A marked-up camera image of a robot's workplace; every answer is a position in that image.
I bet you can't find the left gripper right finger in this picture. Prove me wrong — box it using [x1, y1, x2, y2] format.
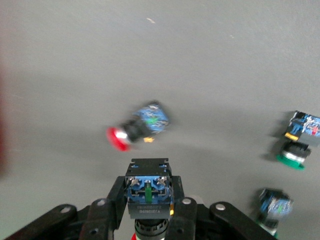
[164, 176, 276, 240]

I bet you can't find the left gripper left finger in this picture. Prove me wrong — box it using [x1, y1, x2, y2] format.
[3, 176, 131, 240]

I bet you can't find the red push button switch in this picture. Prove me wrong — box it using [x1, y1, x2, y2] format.
[126, 157, 176, 240]
[105, 100, 171, 153]

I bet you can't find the green push button switch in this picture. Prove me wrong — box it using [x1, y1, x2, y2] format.
[274, 110, 320, 171]
[253, 188, 294, 237]

